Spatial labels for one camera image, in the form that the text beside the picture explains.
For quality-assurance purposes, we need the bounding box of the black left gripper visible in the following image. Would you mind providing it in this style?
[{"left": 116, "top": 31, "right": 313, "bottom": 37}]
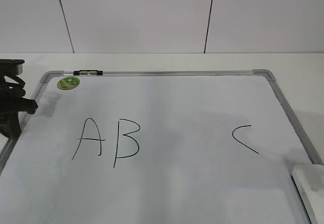
[{"left": 1, "top": 74, "right": 38, "bottom": 138}]

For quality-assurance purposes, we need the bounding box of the white board eraser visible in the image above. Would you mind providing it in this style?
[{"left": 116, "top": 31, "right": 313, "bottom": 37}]
[{"left": 292, "top": 164, "right": 323, "bottom": 224}]

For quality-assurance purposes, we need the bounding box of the round green magnet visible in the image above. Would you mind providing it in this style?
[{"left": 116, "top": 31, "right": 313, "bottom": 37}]
[{"left": 57, "top": 77, "right": 80, "bottom": 91}]

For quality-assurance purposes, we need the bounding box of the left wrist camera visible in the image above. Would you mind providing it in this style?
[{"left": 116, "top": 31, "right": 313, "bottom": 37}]
[{"left": 0, "top": 59, "right": 25, "bottom": 76}]

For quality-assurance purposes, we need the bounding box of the white board with aluminium frame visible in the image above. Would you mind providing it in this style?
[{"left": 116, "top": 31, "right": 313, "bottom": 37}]
[{"left": 1, "top": 69, "right": 322, "bottom": 223}]

